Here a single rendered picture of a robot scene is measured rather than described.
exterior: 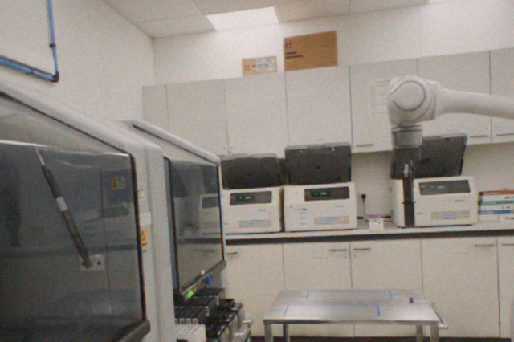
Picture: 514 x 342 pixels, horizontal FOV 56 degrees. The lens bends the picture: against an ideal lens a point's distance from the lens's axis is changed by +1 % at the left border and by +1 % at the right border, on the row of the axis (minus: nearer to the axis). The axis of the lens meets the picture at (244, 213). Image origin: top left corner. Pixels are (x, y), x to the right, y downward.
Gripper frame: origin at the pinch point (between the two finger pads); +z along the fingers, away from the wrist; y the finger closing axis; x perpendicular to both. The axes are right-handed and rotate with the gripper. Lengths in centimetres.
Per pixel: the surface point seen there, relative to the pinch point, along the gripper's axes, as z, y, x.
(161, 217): -4, -40, 63
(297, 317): 37, 9, 40
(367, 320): 37.7, 11.8, 16.1
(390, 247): 43, 217, 34
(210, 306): 33, 1, 71
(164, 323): 25, -43, 62
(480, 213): 24, 272, -29
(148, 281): 11, -52, 60
